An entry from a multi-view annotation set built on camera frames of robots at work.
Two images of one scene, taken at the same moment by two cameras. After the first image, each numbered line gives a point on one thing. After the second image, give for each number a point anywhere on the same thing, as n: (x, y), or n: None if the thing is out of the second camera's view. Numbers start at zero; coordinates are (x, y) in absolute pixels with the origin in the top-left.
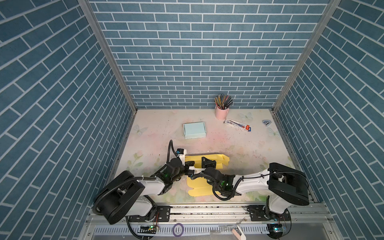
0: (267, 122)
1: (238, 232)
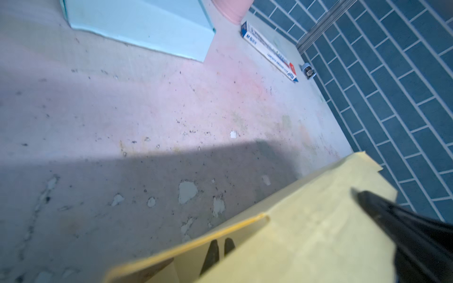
0: (308, 70)
1: None
